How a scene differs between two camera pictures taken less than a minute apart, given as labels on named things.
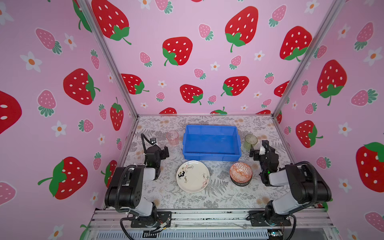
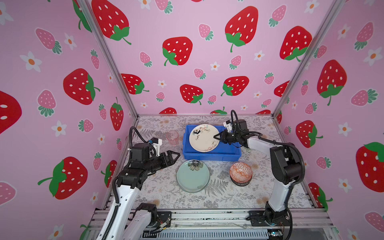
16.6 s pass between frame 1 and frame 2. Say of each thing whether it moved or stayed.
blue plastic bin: stayed
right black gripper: moved
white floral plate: moved
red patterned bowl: stayed
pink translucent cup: stayed
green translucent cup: stayed
